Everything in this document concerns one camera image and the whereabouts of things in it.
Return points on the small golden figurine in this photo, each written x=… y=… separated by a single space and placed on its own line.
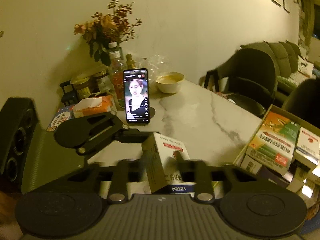
x=130 y=61

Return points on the white box red label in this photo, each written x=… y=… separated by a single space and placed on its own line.
x=160 y=160

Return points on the orange green medicine box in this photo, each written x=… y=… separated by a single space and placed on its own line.
x=272 y=142

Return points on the light blue printed box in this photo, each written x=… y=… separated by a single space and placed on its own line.
x=60 y=118

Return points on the dark round-backed chair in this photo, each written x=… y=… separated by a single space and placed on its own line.
x=305 y=100

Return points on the clear bottle red label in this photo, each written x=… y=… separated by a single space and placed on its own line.
x=117 y=80

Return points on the white box red emblem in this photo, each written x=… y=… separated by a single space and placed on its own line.
x=307 y=145

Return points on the grey patterned curtain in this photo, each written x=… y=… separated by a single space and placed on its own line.
x=302 y=17

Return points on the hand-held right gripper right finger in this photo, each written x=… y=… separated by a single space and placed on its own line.
x=183 y=170

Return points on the small black chair ornament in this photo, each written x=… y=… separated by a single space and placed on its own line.
x=67 y=92

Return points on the beige cardboard storage box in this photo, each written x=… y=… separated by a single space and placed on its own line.
x=295 y=118

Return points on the orange white open box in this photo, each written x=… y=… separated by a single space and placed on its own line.
x=100 y=103

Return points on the black smartphone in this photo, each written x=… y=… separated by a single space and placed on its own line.
x=137 y=97

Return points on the clear bottle white cap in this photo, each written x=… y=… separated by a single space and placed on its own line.
x=113 y=47

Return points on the white printed pillow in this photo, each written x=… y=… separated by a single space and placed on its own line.
x=305 y=66

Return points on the dark armchair with legs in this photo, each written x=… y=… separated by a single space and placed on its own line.
x=250 y=75

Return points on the clear plastic bottle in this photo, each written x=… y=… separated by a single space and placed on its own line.
x=155 y=65

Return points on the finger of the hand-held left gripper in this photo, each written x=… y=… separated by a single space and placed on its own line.
x=135 y=136

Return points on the white bowl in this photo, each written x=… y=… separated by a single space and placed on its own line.
x=170 y=85

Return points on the glass jar dark lid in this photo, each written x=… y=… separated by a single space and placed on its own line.
x=102 y=82
x=81 y=87

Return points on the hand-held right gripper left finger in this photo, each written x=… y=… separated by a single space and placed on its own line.
x=135 y=170

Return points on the dried orange flower bouquet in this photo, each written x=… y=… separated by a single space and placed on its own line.
x=107 y=27

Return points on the black round phone stand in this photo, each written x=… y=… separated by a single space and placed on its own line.
x=153 y=112

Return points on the large dark window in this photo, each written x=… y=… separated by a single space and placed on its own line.
x=315 y=31

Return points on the white marble desktop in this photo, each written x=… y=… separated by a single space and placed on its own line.
x=195 y=115

